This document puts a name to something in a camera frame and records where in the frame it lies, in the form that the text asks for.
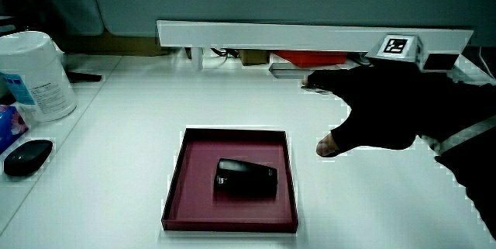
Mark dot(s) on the person's right hand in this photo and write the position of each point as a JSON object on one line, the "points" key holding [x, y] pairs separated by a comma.
{"points": [[383, 105]]}

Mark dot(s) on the black stapper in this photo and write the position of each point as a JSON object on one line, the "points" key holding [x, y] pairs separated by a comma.
{"points": [[244, 179]]}

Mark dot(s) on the maroon square plate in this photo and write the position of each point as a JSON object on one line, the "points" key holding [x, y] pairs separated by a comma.
{"points": [[197, 202]]}

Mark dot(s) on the red flat box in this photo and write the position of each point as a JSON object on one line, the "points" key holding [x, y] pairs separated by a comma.
{"points": [[312, 57]]}

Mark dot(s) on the white desk shelf riser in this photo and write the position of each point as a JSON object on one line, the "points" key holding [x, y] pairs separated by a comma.
{"points": [[271, 35]]}

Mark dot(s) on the small brown cardboard box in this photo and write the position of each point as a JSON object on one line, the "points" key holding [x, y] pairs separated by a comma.
{"points": [[253, 57]]}

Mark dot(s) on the large brown cardboard panel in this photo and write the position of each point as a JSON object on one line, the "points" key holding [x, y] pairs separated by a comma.
{"points": [[116, 44]]}

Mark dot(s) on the flat black object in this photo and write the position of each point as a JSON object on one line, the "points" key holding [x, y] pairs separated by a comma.
{"points": [[83, 77]]}

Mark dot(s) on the white wipes canister blue label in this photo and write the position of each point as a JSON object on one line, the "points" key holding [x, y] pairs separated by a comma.
{"points": [[35, 74]]}

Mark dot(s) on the black computer mouse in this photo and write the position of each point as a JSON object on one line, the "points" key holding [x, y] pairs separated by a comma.
{"points": [[27, 156]]}

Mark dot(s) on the colourful floral tissue packet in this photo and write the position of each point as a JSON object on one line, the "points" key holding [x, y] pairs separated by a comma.
{"points": [[9, 125]]}

